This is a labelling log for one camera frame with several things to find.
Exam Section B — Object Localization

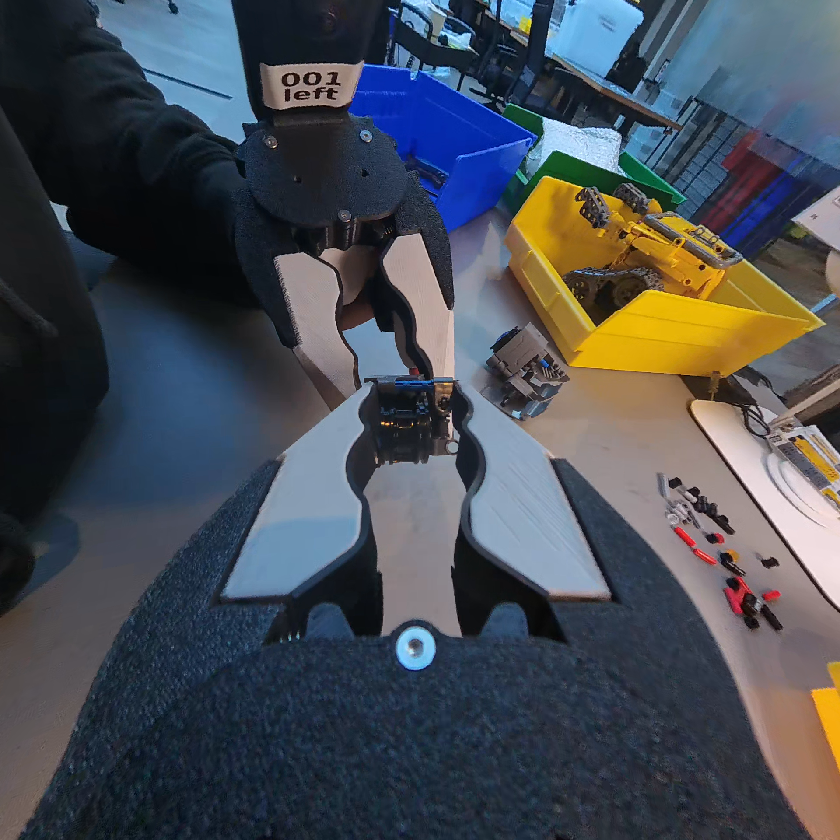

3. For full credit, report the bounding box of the yellow plastic storage bin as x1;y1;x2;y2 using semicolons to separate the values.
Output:
809;661;840;783
503;175;827;378

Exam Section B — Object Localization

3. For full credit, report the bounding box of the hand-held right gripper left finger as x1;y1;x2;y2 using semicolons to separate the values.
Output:
220;382;382;636

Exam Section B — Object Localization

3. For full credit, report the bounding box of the black round toy lens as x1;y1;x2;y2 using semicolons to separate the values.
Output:
364;377;460;468

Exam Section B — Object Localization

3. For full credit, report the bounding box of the clear plastic storage box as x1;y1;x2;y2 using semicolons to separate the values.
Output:
546;0;645;61

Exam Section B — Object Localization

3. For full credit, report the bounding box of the white foam sheet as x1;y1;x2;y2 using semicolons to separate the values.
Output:
527;117;626;176

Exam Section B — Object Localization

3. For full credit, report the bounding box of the blue plastic storage bin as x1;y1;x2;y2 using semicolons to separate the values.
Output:
346;62;539;233

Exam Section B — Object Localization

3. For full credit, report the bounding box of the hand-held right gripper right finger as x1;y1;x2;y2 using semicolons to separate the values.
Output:
453;382;613;637

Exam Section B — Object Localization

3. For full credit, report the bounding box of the person's left hand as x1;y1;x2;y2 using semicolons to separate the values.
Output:
336;292;376;331

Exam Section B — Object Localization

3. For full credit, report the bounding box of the yellow toy tracked robot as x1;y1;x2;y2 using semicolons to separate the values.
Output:
560;182;745;324

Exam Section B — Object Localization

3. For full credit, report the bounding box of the white flat pad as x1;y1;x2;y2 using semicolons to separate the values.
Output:
689;398;840;609

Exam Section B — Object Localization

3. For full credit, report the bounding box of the wire mesh rack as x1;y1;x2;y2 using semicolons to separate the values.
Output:
681;97;829;258

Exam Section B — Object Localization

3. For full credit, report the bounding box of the pile of small brick parts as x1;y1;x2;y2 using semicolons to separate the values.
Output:
655;471;786;634

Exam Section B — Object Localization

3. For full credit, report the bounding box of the yellow black flat packet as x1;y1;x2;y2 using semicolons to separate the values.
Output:
766;424;840;511

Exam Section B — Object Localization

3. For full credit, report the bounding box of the black utility cart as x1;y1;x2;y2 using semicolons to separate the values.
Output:
392;0;481;74

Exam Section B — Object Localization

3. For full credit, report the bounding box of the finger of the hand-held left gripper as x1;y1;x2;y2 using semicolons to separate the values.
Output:
379;231;456;383
273;252;363;411

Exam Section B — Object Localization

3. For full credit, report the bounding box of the green plastic storage bin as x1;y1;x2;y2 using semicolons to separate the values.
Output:
500;102;688;219

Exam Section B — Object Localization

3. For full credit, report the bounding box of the frosted glass partition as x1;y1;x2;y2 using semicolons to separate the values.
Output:
656;0;840;133

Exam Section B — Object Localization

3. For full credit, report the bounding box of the wooden table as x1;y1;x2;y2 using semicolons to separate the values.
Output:
504;18;685;133

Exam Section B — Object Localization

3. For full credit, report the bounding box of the grey brick head assembly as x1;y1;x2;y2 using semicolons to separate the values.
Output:
481;322;571;422

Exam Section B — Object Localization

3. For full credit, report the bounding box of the black office chair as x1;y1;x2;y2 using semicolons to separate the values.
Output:
471;0;553;107

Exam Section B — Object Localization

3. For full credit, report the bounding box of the black cable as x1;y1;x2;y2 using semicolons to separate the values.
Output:
710;369;790;442

